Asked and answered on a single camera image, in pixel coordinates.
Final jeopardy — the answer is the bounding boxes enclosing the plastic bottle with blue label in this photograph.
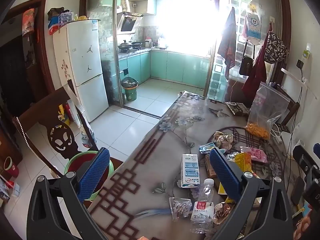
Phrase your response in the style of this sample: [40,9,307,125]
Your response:
[80,125,97,148]

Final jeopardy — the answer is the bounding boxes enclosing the black shoulder bag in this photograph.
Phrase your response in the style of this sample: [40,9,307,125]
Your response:
[239,41,254,76]

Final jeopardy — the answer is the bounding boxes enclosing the yellow bag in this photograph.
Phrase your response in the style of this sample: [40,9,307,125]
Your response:
[58,104,71,126]

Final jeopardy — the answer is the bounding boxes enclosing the dark wooden chair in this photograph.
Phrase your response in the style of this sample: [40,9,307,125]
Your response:
[260,81,300,132]

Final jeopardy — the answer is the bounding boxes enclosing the pink snack packet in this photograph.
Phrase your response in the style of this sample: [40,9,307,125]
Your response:
[239,146,268,163]

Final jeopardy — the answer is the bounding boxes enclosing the carved wooden chair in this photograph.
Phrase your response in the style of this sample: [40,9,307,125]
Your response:
[12,79,99,178]

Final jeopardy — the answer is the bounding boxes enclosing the white refrigerator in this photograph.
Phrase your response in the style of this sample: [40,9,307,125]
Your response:
[52,19,110,123]

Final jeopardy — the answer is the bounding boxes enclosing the cartoon face hanging bag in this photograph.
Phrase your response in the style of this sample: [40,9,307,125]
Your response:
[242,14,262,46]

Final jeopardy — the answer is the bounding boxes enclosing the range hood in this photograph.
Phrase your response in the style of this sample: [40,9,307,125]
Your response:
[117,12,143,35]

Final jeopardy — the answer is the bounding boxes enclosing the maroon cloth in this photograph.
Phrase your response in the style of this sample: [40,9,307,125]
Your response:
[241,26,273,99]

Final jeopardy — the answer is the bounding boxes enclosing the black wok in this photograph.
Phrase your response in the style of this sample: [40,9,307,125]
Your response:
[118,40,133,51]

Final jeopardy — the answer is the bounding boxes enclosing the dark bag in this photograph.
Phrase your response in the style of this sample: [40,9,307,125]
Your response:
[47,7,65,20]

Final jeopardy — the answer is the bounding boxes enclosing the black and white patterned bag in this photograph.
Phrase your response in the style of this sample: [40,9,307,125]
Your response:
[264,31,289,64]

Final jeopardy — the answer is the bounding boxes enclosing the yellow carton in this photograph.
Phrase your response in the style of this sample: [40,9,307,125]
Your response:
[234,152,252,173]

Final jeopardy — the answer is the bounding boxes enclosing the clear plastic wrapper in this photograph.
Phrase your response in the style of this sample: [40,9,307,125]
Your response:
[169,197,192,222]

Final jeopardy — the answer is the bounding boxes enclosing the turquoise kitchen cabinets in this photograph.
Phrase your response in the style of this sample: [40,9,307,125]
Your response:
[117,49,210,89]

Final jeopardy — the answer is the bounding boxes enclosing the clear plastic water bottle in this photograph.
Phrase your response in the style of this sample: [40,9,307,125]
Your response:
[190,178,215,234]

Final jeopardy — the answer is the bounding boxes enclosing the crumpled silver wrapper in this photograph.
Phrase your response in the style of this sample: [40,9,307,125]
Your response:
[213,131,234,151]

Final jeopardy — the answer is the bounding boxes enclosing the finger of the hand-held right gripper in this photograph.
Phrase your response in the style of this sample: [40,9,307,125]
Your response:
[292,145,317,178]

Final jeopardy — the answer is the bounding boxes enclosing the clear blue storage box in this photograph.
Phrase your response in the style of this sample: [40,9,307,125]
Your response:
[58,11,74,27]

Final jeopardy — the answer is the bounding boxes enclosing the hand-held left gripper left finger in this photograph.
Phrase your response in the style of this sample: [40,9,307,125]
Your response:
[26,147,110,240]

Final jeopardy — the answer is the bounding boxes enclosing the beige and red wrapper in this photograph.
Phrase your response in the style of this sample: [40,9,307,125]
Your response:
[214,201,237,224]

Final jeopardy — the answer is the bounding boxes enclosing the green kitchen trash can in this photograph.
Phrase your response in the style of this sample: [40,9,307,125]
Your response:
[121,77,139,102]

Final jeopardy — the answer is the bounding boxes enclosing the white milk carton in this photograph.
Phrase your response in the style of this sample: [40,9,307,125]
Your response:
[180,153,201,188]

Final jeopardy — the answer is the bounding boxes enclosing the red and blue box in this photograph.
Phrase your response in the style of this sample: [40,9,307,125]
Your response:
[48,20,60,35]

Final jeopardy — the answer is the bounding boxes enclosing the person's right hand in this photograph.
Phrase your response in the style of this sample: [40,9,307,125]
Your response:
[293,205,314,240]

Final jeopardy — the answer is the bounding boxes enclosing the blue and red towel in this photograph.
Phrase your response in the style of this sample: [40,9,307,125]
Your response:
[217,6,237,80]

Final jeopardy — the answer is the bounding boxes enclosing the red cup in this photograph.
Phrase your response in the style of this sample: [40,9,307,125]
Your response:
[3,156,19,178]

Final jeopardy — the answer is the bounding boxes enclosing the blue and green wrapper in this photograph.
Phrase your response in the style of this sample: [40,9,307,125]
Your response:
[199,142,217,154]

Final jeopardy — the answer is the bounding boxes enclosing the wall socket with green plug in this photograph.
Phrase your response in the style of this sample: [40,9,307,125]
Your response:
[301,44,312,61]

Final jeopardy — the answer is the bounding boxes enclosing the zip bag of orange snacks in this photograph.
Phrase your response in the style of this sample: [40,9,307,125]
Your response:
[246,82,288,140]

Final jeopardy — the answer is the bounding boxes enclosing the yellow packet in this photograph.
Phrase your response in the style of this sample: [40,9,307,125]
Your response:
[218,182,237,203]

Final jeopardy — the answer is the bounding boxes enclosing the green bucket with red inside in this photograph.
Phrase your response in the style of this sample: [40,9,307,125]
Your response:
[64,151,114,202]

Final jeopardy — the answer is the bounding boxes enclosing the dark snack packet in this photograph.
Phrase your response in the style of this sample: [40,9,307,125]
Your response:
[226,102,250,117]

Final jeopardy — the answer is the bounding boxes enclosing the dark wooden door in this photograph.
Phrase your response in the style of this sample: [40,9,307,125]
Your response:
[0,0,54,120]

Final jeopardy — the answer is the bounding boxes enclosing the red hanging decoration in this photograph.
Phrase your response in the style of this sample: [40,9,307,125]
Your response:
[22,8,36,37]

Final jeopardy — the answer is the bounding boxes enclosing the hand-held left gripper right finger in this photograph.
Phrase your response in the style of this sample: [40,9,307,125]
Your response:
[209,147,294,240]

